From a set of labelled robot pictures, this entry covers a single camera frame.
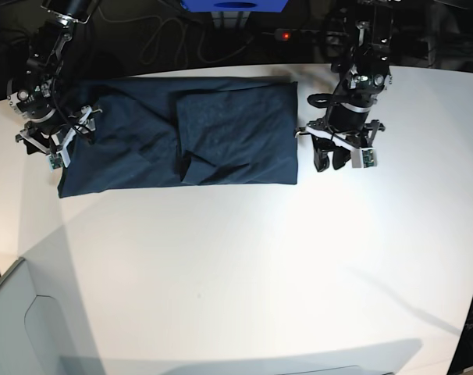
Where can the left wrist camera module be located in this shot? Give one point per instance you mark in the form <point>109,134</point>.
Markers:
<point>363,158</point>

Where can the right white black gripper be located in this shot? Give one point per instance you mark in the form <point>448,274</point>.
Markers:
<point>56,133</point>

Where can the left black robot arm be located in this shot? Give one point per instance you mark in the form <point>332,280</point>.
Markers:
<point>362,66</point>

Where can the black power strip red switch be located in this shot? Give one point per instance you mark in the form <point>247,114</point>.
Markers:
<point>304,36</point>

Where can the dark blue T-shirt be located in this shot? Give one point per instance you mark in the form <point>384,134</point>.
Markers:
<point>188,131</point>

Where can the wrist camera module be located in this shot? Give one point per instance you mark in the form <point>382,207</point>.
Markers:
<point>58,160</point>
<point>363,158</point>

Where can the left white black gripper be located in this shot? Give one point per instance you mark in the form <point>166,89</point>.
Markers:
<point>345,131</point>

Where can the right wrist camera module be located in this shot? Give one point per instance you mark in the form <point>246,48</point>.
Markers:
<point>58,160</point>

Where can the grey tray corner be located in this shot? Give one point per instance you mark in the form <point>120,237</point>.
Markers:
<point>35,337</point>

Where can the blue plastic box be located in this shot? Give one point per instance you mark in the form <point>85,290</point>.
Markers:
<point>266,6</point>

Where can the silver aluminium frame post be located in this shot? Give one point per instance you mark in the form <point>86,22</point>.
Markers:
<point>230,20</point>

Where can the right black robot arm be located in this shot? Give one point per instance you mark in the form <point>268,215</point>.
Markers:
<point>33,95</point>

